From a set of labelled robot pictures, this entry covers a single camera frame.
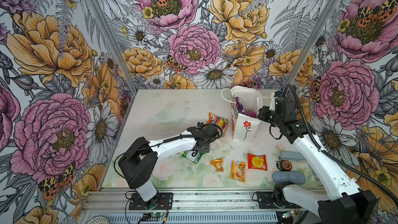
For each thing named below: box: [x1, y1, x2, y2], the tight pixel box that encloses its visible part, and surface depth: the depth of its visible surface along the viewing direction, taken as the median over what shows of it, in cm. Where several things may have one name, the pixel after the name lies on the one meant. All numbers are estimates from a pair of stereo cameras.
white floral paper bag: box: [231, 85, 263, 144], surface depth 89 cm
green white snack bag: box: [178, 149, 206, 164], surface depth 87 cm
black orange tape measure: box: [276, 156, 293, 172], surface depth 85 cm
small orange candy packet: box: [210, 157, 224, 172], surface depth 87 cm
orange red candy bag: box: [206, 112, 229, 137], surface depth 101 cm
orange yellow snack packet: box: [230, 160, 247, 184], surface depth 84 cm
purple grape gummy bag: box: [235, 96, 246, 114], surface depth 96 cm
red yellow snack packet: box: [247, 152, 268, 171], surface depth 87 cm
